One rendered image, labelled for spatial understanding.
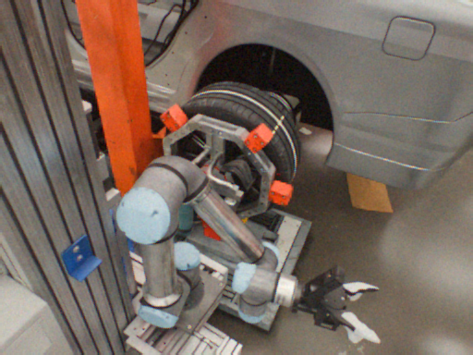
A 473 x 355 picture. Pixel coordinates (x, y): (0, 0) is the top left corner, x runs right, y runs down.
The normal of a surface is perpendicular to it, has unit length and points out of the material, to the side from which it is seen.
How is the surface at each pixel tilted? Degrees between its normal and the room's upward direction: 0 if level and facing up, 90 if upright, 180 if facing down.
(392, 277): 0
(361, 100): 90
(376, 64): 90
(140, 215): 84
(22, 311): 0
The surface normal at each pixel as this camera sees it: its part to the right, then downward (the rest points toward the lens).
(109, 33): -0.40, 0.61
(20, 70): 0.86, 0.39
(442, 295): 0.07, -0.73
